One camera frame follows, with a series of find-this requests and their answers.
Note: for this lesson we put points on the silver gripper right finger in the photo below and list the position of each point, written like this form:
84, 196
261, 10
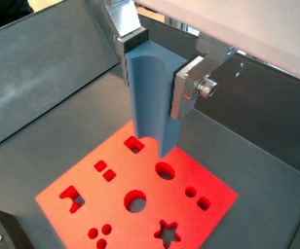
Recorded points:
193, 80

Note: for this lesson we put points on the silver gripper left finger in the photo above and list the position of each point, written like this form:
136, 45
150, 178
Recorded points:
128, 33

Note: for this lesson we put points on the blue arch block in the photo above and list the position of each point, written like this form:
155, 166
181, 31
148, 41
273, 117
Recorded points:
151, 65

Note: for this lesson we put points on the person in dark clothing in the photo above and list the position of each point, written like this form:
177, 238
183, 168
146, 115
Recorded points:
12, 10

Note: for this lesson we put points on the red shape sorter board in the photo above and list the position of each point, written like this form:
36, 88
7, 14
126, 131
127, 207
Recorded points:
123, 199

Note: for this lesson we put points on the black box corner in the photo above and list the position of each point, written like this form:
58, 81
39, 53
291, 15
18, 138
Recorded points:
12, 235

